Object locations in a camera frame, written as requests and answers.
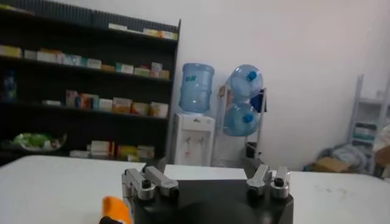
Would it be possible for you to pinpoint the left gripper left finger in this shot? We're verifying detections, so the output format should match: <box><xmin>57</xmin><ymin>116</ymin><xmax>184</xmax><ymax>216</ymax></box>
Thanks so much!
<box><xmin>121</xmin><ymin>155</ymin><xmax>180</xmax><ymax>201</ymax></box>

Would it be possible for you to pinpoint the white metal jug rack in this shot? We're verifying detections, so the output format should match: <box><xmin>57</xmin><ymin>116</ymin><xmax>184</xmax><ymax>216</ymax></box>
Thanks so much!
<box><xmin>213</xmin><ymin>85</ymin><xmax>268</xmax><ymax>167</ymax></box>

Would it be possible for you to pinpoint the clothes pile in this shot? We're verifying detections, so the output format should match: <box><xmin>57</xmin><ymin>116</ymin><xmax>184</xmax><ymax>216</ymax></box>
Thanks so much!
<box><xmin>322</xmin><ymin>142</ymin><xmax>371</xmax><ymax>172</ymax></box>

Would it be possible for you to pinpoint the white water dispenser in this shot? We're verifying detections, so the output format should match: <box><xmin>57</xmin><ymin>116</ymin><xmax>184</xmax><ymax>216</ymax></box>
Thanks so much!
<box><xmin>173</xmin><ymin>112</ymin><xmax>216</xmax><ymax>167</ymax></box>

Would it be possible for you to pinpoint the black shelf unit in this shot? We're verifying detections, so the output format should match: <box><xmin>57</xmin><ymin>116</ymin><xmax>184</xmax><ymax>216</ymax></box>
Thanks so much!
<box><xmin>0</xmin><ymin>0</ymin><xmax>182</xmax><ymax>167</ymax></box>

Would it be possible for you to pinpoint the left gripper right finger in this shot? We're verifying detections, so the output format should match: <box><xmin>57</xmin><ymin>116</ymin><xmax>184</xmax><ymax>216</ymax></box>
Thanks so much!
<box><xmin>241</xmin><ymin>156</ymin><xmax>292</xmax><ymax>200</ymax></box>

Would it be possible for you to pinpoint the white shelving unit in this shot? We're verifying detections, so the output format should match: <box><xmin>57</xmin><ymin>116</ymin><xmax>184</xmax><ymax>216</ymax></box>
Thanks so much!
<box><xmin>347</xmin><ymin>74</ymin><xmax>390</xmax><ymax>175</ymax></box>

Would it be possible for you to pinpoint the pink tall box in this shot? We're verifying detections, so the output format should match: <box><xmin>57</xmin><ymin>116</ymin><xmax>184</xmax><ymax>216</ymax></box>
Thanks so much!
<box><xmin>151</xmin><ymin>62</ymin><xmax>163</xmax><ymax>79</ymax></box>

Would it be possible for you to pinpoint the yellow white medicine box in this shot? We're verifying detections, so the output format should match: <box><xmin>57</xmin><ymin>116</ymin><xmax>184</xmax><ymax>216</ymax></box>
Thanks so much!
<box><xmin>112</xmin><ymin>97</ymin><xmax>133</xmax><ymax>114</ymax></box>

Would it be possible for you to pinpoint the blue water jug on dispenser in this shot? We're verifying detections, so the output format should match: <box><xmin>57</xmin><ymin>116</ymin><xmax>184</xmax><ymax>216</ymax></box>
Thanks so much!
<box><xmin>179</xmin><ymin>63</ymin><xmax>215</xmax><ymax>114</ymax></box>

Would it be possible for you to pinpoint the cardboard box with flaps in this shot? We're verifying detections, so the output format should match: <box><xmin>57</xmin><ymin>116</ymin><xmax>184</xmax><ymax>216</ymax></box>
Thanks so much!
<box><xmin>313</xmin><ymin>156</ymin><xmax>350</xmax><ymax>173</ymax></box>

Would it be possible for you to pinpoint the green snack basket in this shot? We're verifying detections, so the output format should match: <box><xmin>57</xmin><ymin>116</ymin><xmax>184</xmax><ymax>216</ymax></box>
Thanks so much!
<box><xmin>2</xmin><ymin>132</ymin><xmax>66</xmax><ymax>152</ymax></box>

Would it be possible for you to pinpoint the orange t-shirt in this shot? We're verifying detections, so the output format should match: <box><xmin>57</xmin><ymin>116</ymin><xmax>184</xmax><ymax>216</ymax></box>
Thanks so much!
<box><xmin>101</xmin><ymin>196</ymin><xmax>133</xmax><ymax>224</ymax></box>

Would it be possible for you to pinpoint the white work table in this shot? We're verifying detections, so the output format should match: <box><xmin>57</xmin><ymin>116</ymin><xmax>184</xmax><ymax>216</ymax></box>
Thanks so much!
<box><xmin>0</xmin><ymin>155</ymin><xmax>390</xmax><ymax>224</ymax></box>

